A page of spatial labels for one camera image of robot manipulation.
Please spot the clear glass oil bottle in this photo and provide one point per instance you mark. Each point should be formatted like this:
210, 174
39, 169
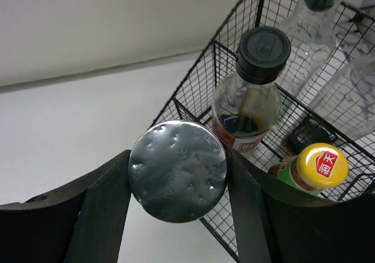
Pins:
309, 29

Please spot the glass oil bottle dark residue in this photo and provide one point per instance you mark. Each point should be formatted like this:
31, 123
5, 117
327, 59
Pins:
345, 103

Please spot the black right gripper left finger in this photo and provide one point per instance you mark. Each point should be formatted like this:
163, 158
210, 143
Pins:
81, 221

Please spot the spice shaker silver lid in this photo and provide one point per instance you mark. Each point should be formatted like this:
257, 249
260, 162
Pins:
177, 171

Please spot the soy sauce bottle black cap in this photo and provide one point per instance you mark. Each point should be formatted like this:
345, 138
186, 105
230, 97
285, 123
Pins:
246, 104

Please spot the red chili sauce bottle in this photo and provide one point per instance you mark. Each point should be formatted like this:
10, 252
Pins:
317, 167

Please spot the black wire basket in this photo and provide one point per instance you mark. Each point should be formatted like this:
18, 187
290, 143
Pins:
354, 35

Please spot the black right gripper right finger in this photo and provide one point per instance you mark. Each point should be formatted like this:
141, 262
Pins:
275, 222

